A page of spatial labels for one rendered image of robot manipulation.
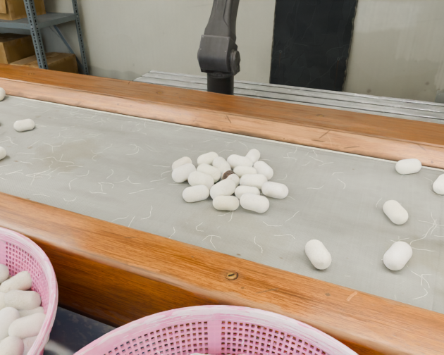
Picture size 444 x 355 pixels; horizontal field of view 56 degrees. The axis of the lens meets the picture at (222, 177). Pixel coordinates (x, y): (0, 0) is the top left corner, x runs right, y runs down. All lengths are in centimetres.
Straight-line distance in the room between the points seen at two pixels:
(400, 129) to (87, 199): 47
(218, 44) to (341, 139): 39
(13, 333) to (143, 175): 27
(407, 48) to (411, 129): 184
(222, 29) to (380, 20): 164
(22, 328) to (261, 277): 20
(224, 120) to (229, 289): 39
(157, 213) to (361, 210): 24
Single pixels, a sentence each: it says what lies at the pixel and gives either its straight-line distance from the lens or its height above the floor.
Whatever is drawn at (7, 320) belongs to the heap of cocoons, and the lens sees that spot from 41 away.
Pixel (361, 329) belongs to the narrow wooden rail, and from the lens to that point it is 35.
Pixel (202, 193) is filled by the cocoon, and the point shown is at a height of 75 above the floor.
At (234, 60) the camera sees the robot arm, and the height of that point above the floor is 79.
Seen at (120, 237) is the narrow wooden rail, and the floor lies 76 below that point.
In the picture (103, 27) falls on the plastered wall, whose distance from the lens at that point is 310.
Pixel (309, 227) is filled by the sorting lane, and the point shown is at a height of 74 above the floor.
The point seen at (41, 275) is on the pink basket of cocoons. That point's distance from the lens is 42.
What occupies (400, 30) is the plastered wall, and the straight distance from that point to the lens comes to 251.
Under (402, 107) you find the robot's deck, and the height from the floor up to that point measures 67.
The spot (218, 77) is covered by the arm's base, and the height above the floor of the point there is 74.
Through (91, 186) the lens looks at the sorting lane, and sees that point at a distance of 56.
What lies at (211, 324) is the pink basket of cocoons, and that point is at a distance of 35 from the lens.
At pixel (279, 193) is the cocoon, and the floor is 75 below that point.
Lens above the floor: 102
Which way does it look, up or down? 30 degrees down
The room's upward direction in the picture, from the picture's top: straight up
